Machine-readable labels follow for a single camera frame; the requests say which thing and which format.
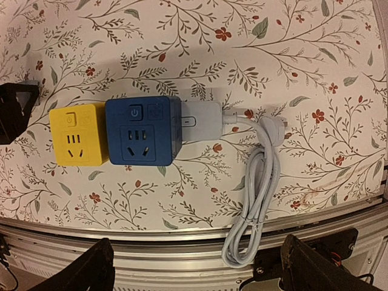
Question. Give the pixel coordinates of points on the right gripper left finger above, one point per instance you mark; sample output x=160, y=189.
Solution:
x=93, y=270

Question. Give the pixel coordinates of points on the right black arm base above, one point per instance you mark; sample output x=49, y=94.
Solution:
x=336, y=247

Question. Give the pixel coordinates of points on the yellow cube plug adapter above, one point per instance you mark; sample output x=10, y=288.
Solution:
x=79, y=135

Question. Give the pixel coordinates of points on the blue cube plug adapter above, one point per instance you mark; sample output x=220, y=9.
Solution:
x=144, y=131

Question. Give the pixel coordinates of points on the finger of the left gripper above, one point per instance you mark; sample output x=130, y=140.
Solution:
x=17, y=101

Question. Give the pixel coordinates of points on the small light blue adapter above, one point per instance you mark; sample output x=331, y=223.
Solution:
x=30, y=82

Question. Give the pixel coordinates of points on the grey-blue power strip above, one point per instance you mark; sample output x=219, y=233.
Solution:
x=201, y=121

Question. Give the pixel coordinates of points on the floral patterned table mat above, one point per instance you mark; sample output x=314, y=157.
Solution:
x=317, y=64

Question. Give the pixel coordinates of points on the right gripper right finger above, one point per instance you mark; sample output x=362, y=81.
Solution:
x=305, y=269

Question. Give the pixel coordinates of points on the aluminium front rail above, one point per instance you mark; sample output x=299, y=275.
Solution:
x=189, y=259

